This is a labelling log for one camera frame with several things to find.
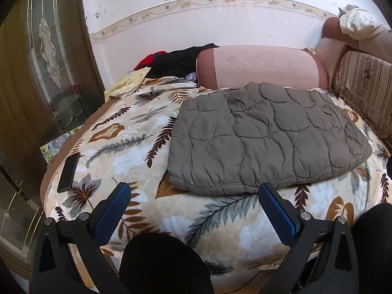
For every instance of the wooden door with glass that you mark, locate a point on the wooden door with glass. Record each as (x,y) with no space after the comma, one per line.
(36,98)

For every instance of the pale yellow cloth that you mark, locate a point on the pale yellow cloth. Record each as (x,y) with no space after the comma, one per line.
(127,84)

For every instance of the pink bolster cushion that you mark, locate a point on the pink bolster cushion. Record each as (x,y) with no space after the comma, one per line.
(260,66)

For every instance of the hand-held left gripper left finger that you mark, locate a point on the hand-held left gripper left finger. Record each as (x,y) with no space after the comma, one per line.
(112,213)

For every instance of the black smartphone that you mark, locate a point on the black smartphone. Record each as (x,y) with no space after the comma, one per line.
(68,172)

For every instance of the striped beige sofa backrest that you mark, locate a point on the striped beige sofa backrest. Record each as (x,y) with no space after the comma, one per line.
(364,85)

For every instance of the white crumpled cloth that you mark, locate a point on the white crumpled cloth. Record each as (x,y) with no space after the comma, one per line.
(358,21)

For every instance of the grey quilted jacket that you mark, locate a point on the grey quilted jacket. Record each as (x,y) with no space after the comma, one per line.
(266,137)

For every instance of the black garment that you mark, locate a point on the black garment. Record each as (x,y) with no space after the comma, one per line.
(179,59)

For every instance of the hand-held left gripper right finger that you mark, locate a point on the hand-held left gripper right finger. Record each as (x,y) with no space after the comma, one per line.
(279,217)

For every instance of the leaf-printed fleece blanket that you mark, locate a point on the leaf-printed fleece blanket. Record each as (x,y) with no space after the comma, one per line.
(131,147)

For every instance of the green patterned floor mat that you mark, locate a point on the green patterned floor mat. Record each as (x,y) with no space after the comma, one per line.
(58,145)

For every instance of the red garment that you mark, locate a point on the red garment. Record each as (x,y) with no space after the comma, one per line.
(148,61)

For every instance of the person's leg in black trousers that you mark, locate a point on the person's leg in black trousers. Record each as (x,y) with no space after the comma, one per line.
(165,266)
(375,245)

